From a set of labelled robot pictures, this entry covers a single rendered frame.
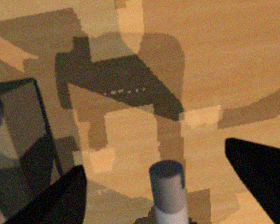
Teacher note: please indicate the dark grey cylinder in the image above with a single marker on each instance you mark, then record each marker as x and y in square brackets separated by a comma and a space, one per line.
[169, 192]

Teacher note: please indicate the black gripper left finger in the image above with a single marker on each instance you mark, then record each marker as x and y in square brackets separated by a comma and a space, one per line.
[64, 202]

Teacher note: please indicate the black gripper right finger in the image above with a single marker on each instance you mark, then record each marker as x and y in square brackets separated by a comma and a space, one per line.
[258, 167]

